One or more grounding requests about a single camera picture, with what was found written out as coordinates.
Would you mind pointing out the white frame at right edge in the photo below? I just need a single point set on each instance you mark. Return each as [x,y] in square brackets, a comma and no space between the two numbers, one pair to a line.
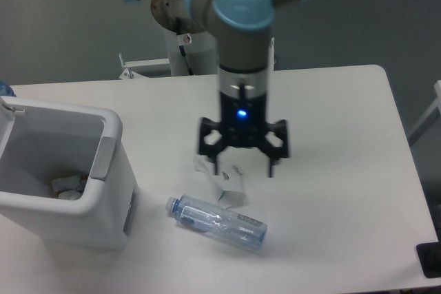
[427,119]

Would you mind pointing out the white push-lid trash can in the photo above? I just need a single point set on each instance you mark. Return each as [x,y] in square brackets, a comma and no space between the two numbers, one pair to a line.
[65,175]

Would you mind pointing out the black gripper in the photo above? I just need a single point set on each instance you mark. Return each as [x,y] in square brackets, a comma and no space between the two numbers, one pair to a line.
[243,125]

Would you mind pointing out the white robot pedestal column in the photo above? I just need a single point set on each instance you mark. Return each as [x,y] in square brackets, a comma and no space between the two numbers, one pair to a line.
[191,54]

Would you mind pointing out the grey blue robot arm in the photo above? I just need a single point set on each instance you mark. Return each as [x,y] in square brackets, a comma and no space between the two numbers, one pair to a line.
[242,29]

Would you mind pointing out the blue object at left edge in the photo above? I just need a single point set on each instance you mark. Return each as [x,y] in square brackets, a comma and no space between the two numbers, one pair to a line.
[6,89]

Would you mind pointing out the white pedestal base frame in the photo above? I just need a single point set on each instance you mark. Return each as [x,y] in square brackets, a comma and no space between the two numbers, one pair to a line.
[145,68]

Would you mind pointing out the crumpled white paper packet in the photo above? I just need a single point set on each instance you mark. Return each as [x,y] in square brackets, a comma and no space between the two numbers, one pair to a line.
[228,182]

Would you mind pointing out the trash inside the can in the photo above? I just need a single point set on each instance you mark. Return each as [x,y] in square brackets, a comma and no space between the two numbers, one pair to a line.
[69,188]

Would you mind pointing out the crushed clear plastic bottle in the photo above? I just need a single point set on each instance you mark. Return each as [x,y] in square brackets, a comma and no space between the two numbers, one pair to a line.
[217,222]

